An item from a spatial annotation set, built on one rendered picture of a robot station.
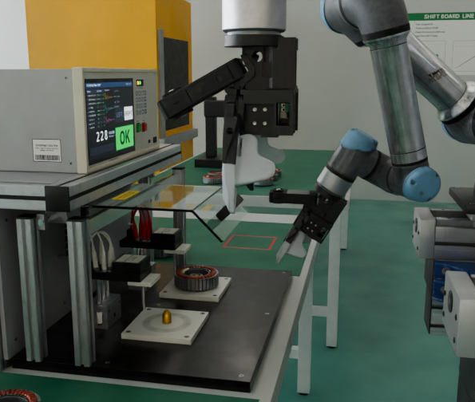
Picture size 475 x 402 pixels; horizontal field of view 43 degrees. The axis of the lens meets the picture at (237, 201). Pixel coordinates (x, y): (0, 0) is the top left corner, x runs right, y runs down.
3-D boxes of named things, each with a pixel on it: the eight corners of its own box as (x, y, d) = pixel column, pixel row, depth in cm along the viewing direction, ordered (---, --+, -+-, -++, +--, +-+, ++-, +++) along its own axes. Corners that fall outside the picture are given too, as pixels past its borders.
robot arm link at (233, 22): (215, -6, 68) (229, 2, 76) (215, 36, 69) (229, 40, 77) (283, -8, 67) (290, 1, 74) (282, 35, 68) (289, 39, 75)
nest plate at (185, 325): (209, 317, 137) (208, 311, 137) (191, 344, 123) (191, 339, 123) (146, 311, 140) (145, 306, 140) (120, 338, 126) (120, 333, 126)
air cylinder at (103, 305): (121, 316, 138) (120, 293, 137) (108, 329, 131) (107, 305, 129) (100, 314, 139) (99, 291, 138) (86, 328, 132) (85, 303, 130)
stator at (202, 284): (223, 279, 159) (223, 266, 158) (210, 294, 148) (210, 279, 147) (184, 276, 162) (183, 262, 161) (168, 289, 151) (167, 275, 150)
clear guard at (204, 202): (247, 214, 134) (247, 187, 133) (223, 242, 111) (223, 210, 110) (108, 207, 140) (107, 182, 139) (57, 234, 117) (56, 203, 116)
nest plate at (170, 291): (231, 281, 161) (231, 277, 160) (218, 301, 146) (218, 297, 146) (176, 277, 164) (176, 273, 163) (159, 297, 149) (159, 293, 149)
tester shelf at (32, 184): (181, 159, 172) (181, 143, 171) (69, 212, 107) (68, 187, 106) (38, 155, 181) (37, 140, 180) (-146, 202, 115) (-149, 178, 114)
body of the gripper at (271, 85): (292, 142, 70) (294, 33, 67) (219, 140, 71) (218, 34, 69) (298, 135, 77) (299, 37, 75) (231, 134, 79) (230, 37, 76)
